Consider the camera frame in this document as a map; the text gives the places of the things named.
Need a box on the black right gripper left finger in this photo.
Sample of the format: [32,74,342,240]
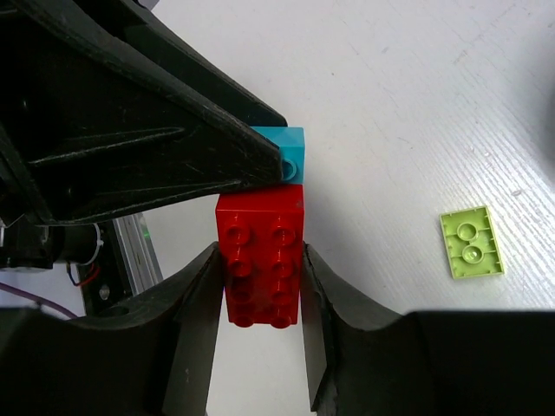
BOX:
[1,244,223,415]

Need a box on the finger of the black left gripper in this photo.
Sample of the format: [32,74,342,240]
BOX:
[13,1,286,127]

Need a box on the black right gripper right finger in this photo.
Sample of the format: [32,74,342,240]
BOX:
[301,245,554,415]

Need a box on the aluminium table frame rail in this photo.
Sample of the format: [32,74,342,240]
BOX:
[82,214,164,315]

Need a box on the red lego brick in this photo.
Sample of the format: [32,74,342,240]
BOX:
[215,185,304,329]

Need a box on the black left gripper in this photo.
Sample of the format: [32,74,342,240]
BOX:
[1,1,284,268]

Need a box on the teal lego brick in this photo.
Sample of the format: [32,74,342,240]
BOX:
[252,127,305,185]

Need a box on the light green upturned lego brick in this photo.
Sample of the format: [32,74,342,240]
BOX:
[439,206,504,280]

